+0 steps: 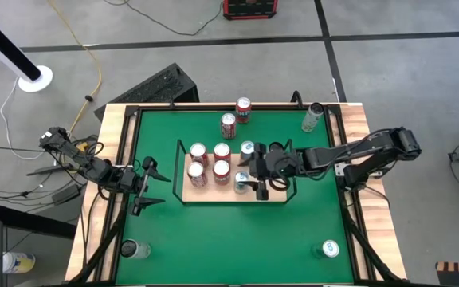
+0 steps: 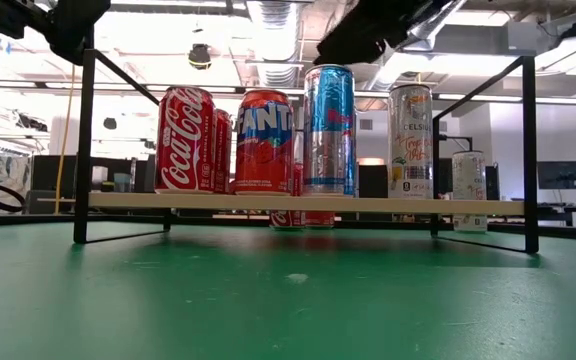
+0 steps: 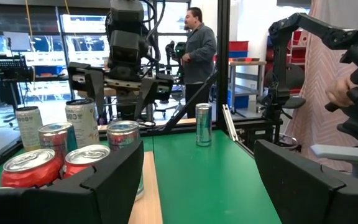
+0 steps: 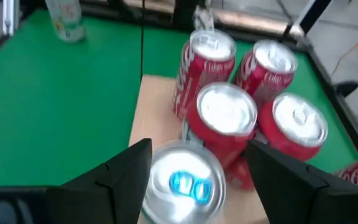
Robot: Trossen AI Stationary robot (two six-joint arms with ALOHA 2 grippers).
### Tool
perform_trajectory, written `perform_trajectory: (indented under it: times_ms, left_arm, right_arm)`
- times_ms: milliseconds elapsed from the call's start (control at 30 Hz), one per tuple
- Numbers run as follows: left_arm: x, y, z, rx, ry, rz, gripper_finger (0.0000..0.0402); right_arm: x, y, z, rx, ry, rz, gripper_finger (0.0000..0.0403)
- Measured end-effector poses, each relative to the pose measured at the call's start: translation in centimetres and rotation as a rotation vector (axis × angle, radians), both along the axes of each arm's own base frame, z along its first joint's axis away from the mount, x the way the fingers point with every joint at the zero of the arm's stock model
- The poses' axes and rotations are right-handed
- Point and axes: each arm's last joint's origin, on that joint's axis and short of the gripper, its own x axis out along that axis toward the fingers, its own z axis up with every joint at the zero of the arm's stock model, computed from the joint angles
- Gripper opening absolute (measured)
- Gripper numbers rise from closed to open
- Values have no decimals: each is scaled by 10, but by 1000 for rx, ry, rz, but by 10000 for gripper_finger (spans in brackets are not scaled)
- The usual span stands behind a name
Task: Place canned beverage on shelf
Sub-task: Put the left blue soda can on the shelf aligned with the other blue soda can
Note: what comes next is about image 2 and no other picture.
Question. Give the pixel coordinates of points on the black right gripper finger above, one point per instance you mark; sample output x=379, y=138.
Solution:
x=363, y=35

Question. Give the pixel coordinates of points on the blue silver Red Bull can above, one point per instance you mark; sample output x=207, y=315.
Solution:
x=329, y=130

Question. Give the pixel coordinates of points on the white Celsius can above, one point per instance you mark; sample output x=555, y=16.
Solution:
x=410, y=145
x=469, y=175

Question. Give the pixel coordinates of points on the red Coca-Cola can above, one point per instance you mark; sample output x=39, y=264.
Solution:
x=288, y=220
x=223, y=155

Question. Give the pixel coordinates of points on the Star Wars Coca-Cola can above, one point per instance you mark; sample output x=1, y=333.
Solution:
x=185, y=145

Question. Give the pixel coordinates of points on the black monitor on arm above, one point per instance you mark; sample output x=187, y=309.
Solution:
x=563, y=175

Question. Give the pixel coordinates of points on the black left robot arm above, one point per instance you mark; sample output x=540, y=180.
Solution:
x=78, y=30

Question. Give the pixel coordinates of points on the black ceiling dome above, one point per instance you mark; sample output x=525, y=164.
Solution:
x=200, y=56

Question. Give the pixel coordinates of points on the black desk monitor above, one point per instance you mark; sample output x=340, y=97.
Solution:
x=53, y=172

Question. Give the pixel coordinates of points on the green table mat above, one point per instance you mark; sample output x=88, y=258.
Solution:
x=118, y=300

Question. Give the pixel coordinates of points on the silver ceiling duct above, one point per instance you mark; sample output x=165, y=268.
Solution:
x=275, y=35
x=443, y=20

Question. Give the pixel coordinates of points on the wooden shelf black metal frame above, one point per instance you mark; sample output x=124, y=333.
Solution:
x=368, y=205

